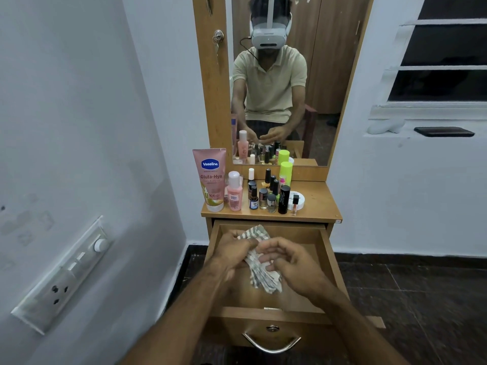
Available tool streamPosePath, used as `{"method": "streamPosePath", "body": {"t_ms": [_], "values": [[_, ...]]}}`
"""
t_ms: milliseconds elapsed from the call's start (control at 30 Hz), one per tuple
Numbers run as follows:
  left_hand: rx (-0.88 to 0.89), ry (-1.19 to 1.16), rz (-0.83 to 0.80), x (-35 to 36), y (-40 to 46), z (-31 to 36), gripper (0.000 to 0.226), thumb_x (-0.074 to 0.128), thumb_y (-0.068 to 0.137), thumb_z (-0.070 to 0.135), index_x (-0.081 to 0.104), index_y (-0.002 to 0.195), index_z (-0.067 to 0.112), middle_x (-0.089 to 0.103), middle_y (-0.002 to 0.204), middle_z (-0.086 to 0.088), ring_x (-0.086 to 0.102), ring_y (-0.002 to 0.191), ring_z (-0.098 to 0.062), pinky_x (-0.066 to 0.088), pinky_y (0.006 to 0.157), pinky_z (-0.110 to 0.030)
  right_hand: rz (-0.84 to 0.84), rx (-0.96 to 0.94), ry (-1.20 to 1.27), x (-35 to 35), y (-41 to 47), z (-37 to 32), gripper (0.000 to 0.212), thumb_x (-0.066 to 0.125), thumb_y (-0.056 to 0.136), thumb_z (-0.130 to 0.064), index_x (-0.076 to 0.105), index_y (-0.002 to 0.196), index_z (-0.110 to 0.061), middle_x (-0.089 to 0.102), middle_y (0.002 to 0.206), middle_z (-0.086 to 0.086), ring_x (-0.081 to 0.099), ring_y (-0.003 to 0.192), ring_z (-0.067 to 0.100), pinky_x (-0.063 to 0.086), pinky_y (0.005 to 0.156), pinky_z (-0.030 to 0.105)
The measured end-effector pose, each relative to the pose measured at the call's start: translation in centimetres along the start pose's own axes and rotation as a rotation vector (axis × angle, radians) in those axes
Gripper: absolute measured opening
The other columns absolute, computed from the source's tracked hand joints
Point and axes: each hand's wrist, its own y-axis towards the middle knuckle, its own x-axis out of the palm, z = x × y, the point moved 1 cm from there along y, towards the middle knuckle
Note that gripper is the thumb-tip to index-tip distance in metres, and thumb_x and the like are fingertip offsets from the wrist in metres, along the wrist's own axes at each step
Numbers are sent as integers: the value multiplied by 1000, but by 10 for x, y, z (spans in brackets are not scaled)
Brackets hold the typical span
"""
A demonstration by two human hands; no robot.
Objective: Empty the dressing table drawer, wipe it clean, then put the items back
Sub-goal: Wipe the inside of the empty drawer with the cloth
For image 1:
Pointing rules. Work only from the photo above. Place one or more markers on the striped green white cloth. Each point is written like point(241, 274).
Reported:
point(262, 279)

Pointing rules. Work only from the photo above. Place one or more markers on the pink bottle white cap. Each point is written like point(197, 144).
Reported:
point(234, 195)

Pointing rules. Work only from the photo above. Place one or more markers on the green nail polish bottle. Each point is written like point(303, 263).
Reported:
point(275, 186)

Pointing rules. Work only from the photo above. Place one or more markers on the white object on sill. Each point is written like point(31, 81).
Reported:
point(384, 127)

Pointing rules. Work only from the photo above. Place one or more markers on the silver key lock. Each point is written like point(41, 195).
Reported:
point(218, 36)

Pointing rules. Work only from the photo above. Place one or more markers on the clear nail polish bottle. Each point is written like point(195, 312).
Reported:
point(272, 180)

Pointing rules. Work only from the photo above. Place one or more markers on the pink lotion tube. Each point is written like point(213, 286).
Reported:
point(210, 178)

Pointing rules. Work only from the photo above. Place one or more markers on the red nail polish bottle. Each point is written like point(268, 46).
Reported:
point(282, 182)

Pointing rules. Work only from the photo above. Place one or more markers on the black phone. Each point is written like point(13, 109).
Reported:
point(444, 132)

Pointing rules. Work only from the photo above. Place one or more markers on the blue label nail polish bottle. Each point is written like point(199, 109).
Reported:
point(253, 203)

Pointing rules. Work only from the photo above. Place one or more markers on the white framed window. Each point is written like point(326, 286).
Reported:
point(437, 83)

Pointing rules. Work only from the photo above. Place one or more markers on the white wall switch board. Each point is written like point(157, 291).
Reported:
point(64, 277)

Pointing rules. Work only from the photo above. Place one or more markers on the white cap nail polish bottle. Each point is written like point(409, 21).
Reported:
point(251, 174)

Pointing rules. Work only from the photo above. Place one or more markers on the wooden dressing table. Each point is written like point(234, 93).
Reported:
point(315, 201)

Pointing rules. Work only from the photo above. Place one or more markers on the dark cap gold nail polish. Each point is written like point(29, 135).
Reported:
point(263, 199)

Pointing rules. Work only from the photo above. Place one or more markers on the person's right hand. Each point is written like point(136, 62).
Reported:
point(300, 269)

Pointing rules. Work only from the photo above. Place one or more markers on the person's left forearm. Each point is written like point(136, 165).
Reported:
point(182, 319)

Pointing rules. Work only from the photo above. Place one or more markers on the person's right forearm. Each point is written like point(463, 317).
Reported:
point(361, 330)

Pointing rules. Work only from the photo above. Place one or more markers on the neon green tube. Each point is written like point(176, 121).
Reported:
point(286, 172)

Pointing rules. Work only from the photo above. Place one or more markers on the wooden drawer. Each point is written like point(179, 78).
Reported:
point(296, 300)

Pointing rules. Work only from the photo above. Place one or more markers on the dressing table mirror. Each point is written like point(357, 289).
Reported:
point(327, 72)

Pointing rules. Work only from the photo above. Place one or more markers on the clear box of pink tubes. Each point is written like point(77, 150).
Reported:
point(225, 196)

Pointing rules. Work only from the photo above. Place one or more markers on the small brown bottle black cap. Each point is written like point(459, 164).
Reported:
point(295, 203)

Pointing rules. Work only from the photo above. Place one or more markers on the round white jar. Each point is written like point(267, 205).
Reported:
point(300, 201)

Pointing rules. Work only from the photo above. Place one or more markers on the person's left hand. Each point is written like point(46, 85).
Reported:
point(234, 250)

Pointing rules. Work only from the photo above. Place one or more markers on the black lipstick tube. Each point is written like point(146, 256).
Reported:
point(284, 201)

